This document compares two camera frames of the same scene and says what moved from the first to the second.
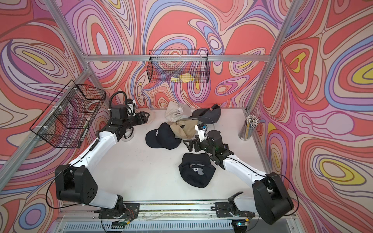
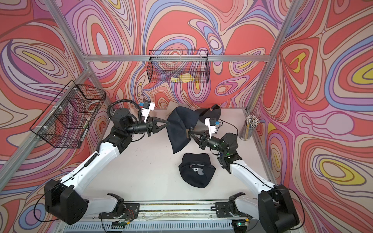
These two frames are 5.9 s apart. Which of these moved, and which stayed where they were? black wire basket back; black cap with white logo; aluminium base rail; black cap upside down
Moved: black cap with white logo
Stayed: black cap upside down; black wire basket back; aluminium base rail
